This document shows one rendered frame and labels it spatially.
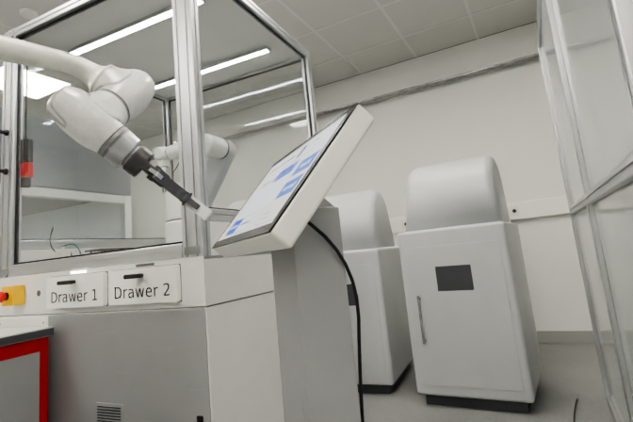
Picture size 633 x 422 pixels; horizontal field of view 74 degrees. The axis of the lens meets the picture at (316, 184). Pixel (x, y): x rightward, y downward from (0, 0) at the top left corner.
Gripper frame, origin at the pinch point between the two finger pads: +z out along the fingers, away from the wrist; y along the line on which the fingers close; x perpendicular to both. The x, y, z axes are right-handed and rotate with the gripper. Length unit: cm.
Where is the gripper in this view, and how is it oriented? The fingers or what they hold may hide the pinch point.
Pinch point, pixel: (198, 207)
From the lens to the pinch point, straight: 112.2
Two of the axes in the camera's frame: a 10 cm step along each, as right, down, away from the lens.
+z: 7.3, 6.4, 2.6
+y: -3.6, 0.4, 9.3
